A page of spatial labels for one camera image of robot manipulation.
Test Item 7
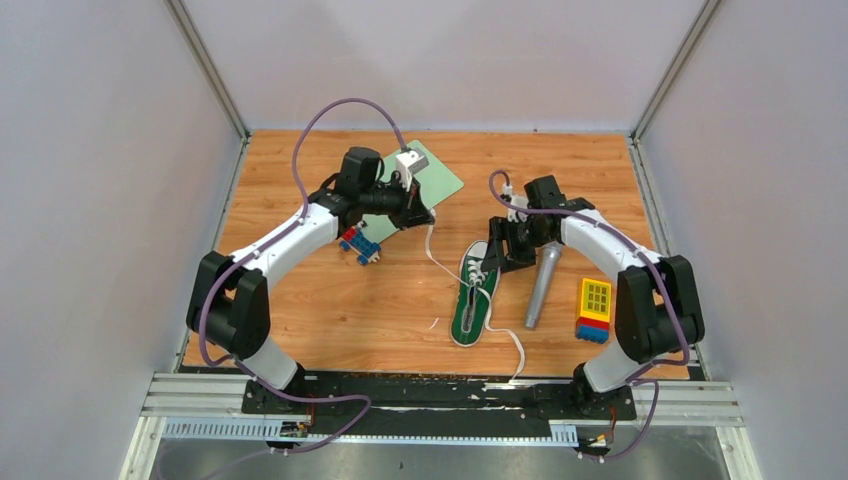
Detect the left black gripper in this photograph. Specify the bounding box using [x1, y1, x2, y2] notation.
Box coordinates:
[359, 172, 435, 231]

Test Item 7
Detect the silver microphone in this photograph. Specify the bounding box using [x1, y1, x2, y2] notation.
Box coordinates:
[524, 242, 563, 330]

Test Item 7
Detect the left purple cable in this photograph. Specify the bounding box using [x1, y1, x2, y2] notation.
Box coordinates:
[197, 97, 407, 456]

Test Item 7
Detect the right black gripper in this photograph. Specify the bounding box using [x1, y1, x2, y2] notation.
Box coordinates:
[481, 217, 553, 275]

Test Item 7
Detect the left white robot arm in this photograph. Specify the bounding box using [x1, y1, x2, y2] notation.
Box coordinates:
[186, 147, 435, 413]

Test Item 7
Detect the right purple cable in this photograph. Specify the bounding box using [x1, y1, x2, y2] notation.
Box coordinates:
[488, 170, 692, 463]

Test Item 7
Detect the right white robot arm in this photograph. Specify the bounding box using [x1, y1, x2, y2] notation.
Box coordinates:
[482, 175, 706, 418]

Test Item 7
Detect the white shoelace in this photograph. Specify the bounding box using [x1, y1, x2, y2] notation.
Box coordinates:
[423, 210, 527, 386]

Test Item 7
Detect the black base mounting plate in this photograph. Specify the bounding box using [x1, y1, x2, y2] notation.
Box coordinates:
[241, 371, 637, 438]

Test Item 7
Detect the yellow red blue block stack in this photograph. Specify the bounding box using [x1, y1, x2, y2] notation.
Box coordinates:
[575, 278, 612, 344]

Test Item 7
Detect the aluminium frame rail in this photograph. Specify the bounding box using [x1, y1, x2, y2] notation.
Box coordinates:
[142, 373, 744, 447]

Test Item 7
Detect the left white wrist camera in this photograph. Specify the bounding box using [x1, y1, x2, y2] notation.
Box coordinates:
[395, 149, 429, 186]

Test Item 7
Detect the green canvas sneaker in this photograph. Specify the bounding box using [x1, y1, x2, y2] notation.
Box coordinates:
[450, 240, 501, 347]

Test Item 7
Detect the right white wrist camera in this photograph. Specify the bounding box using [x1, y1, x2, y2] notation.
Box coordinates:
[501, 185, 528, 222]

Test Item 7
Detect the purple cable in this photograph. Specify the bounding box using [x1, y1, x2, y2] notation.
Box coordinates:
[488, 170, 692, 463]
[197, 97, 407, 456]

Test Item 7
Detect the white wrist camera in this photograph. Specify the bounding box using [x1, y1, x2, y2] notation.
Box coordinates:
[395, 149, 429, 186]
[501, 185, 528, 222]

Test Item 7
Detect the blue red toy car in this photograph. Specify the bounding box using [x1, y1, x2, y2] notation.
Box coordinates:
[339, 226, 381, 266]

